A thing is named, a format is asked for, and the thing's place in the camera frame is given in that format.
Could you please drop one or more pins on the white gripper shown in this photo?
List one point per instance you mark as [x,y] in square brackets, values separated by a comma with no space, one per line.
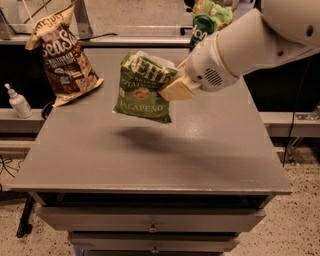
[204,65]

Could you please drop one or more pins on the green jalapeno chip bag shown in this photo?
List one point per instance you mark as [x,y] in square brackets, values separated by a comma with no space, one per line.
[141,77]

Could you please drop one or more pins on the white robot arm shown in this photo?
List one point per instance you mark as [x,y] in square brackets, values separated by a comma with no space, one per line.
[277,33]

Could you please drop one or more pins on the green standing snack bag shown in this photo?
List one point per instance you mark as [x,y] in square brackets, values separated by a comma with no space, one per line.
[208,17]

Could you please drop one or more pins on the brown sea salt chip bag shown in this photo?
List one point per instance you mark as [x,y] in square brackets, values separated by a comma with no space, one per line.
[67,67]

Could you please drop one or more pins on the round metal drawer knob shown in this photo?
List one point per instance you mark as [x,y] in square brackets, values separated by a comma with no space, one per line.
[153,228]

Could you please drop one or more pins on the white pump bottle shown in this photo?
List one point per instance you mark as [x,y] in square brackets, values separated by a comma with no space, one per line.
[18,103]

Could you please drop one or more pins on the lower metal drawer knob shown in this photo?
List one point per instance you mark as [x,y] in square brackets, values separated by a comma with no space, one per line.
[155,250]

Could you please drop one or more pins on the grey drawer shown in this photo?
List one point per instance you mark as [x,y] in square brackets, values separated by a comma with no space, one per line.
[165,242]
[139,219]

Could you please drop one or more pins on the grey top drawer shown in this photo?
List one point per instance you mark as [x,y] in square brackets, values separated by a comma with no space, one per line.
[139,219]

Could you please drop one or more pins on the black floor stand leg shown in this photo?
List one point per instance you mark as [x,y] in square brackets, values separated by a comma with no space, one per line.
[25,227]

